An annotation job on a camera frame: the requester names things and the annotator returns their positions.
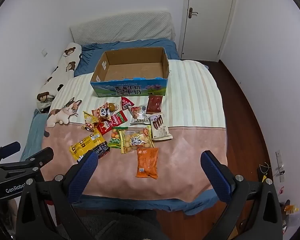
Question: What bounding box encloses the cardboard box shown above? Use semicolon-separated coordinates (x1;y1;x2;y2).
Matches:
90;47;170;98

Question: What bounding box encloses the green candy ball packet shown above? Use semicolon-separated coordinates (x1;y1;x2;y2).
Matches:
107;127;128;149

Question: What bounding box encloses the thin white cable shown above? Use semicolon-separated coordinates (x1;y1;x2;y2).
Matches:
259;162;280;180

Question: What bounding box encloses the striped pink cat blanket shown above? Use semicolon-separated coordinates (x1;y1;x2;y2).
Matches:
41;59;228;203

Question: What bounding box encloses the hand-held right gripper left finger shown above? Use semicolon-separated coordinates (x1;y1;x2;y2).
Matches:
16;150;99;240

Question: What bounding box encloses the white cookie packet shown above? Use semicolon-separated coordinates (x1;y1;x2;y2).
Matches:
128;105;151;125

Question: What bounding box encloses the yellow snack packet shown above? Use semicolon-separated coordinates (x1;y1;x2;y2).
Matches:
69;131;103;162

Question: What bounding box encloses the orange panda print packet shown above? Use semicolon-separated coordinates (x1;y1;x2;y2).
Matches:
91;102;113;123

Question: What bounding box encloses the light blue folded quilt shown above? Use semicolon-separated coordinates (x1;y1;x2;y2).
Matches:
20;109;49;160

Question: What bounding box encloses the white chocolate wafer packet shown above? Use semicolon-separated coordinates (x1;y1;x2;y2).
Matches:
149;113;173;140

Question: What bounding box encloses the long red snack packet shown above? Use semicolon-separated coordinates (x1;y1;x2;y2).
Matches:
97;110;128;137

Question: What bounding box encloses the black snack packet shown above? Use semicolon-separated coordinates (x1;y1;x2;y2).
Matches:
92;141;110;158

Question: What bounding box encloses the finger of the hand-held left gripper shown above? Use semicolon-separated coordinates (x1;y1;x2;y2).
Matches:
0;147;54;173
0;141;21;165

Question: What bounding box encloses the grey quilted headboard cushion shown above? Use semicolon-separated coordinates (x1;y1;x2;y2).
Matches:
69;11;175;44

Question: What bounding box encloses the yellow panda print packet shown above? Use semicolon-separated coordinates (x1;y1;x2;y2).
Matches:
81;111;100;132

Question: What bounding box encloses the white door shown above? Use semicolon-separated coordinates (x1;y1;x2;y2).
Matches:
181;0;239;62

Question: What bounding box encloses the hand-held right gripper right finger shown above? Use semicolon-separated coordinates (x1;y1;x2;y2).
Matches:
201;150;283;240

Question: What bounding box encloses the dark red meat packet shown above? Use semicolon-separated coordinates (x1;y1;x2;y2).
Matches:
147;95;163;114

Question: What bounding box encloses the orange snack packet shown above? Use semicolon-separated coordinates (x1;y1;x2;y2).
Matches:
136;147;159;180

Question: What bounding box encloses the clear yellow biscuit ball packet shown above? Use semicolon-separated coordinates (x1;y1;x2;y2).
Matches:
119;127;155;154

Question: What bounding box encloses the blue bed sheet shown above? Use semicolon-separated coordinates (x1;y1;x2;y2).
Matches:
20;38;219;215

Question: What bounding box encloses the white power strip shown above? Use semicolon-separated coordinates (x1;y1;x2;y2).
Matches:
275;150;285;183

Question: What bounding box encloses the red triangular packet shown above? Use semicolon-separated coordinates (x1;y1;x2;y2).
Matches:
121;97;135;111

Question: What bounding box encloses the white bear print pillow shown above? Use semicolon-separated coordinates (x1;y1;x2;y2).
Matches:
36;42;82;110

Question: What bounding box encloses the orange plastic bag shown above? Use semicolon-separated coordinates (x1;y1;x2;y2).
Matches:
284;204;300;214

